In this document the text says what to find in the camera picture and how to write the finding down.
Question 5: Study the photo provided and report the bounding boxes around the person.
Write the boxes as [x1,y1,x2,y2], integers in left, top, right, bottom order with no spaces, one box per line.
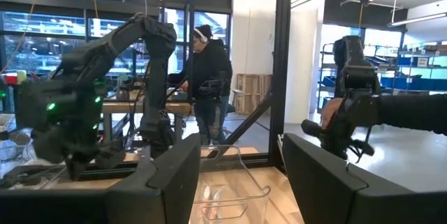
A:
[375,93,447,137]
[167,24,234,147]

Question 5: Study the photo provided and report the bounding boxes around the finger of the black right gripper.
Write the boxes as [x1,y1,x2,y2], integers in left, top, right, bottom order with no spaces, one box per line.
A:
[64,158,87,182]
[95,147,126,170]

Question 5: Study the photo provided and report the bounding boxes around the wooden pallet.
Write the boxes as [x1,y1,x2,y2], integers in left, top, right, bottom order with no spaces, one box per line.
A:
[234,73,274,115]

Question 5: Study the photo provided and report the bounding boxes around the white headphones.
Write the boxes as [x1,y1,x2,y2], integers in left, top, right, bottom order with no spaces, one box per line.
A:
[193,27,210,43]

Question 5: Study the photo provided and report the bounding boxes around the white pillar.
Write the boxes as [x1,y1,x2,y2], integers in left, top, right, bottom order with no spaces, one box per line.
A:
[284,0,326,124]

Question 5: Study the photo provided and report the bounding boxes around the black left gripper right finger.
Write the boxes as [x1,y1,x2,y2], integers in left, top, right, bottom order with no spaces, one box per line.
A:
[282,133,447,224]

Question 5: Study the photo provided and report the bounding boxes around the person's hand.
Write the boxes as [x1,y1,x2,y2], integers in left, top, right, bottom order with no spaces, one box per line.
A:
[320,97,345,130]

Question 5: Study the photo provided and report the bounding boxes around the clear plastic bin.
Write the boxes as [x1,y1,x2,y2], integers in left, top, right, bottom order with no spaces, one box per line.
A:
[0,112,69,190]
[190,144,272,224]

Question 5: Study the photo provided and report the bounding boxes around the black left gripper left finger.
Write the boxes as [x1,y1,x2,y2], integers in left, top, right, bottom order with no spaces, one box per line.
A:
[0,133,202,224]

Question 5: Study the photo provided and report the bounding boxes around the wire shelf blue bins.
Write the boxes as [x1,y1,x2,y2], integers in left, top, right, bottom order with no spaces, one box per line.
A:
[316,42,447,113]

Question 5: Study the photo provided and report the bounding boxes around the wooden workbench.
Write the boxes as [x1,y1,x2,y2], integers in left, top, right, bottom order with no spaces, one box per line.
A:
[101,91,193,144]

